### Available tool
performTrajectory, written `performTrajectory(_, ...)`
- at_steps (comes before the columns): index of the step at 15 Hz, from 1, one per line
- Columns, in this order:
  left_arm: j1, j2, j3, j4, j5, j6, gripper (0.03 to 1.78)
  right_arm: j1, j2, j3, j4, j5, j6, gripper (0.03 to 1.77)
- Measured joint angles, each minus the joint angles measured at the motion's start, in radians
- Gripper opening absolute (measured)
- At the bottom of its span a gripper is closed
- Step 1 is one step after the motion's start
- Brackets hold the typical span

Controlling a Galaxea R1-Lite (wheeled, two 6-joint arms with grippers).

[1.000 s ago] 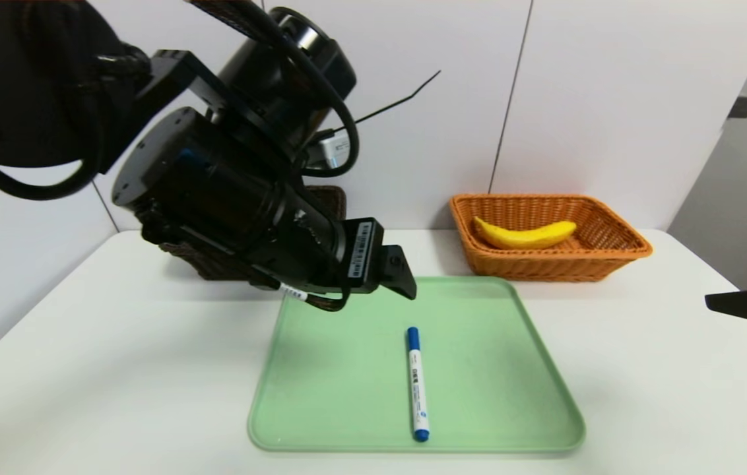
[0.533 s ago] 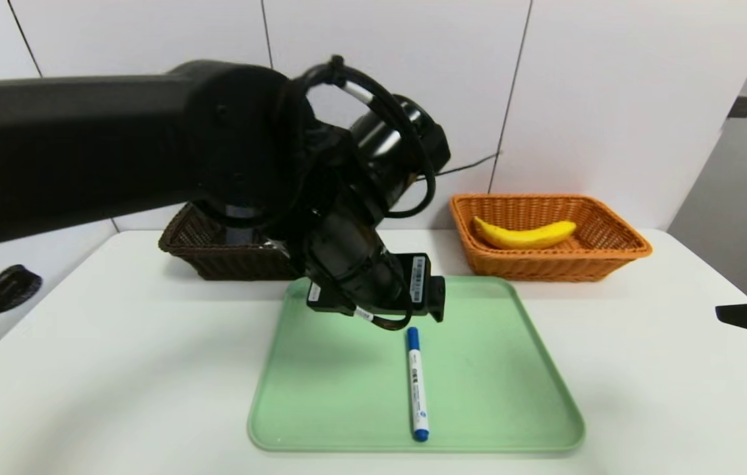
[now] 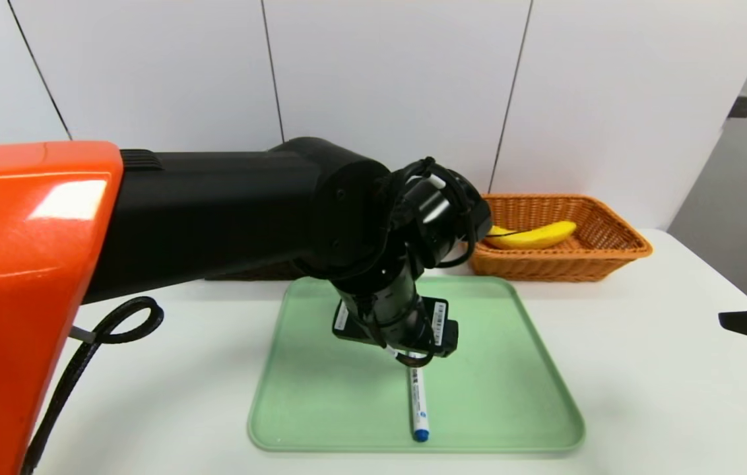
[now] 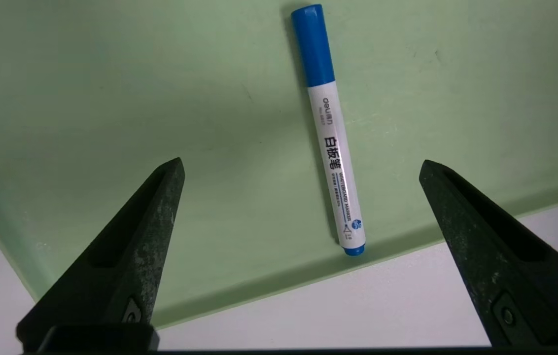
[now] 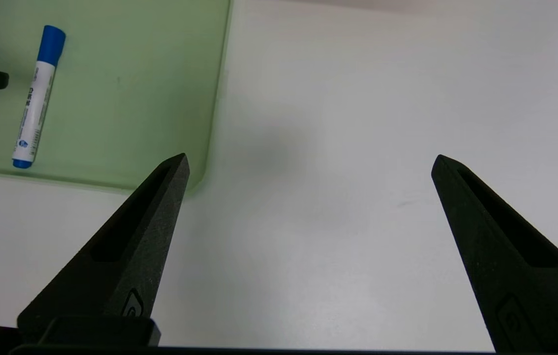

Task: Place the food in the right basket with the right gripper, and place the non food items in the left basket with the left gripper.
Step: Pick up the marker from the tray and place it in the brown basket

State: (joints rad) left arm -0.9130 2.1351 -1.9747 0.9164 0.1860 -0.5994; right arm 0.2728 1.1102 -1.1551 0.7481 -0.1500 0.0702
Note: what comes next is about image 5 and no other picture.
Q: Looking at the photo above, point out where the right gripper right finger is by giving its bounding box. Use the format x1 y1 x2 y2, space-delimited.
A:
431 154 558 353

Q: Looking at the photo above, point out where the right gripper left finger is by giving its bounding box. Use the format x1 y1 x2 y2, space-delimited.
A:
17 153 191 346

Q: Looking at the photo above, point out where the blue and white marker pen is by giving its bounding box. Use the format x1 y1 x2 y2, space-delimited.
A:
12 25 67 169

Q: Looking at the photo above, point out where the light green plastic tray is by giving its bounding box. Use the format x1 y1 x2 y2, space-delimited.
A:
0 0 234 192

